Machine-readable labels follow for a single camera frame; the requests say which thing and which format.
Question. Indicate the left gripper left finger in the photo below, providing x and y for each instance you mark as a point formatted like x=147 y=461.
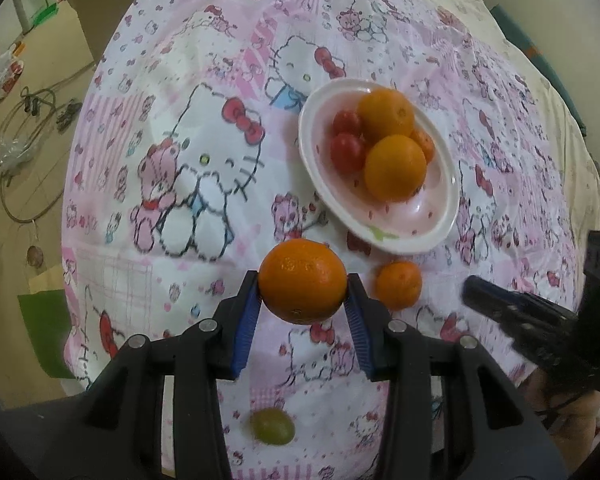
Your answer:
x=237 y=318

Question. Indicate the green bag on floor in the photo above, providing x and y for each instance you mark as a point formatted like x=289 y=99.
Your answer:
x=47 y=319

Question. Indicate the large orange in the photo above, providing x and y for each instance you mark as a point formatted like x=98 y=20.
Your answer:
x=395 y=168
x=385 y=112

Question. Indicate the small tangerine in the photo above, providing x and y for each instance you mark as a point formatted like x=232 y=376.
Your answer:
x=426 y=144
x=302 y=281
x=398 y=285

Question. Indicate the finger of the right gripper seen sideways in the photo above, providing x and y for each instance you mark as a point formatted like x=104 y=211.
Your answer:
x=519 y=314

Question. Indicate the white red plastic bag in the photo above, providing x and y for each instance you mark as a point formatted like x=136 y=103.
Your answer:
x=5 y=72

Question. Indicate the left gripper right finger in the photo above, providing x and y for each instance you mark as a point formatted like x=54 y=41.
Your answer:
x=367 y=319

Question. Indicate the red cherry tomato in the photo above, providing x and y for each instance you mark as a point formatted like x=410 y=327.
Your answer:
x=347 y=121
x=347 y=153

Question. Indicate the person's right hand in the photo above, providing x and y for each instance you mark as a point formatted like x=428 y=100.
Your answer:
x=574 y=431

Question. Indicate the green grape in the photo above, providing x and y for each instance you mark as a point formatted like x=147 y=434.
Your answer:
x=272 y=426

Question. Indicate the pink white plate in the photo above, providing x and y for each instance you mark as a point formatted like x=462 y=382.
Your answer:
x=410 y=228

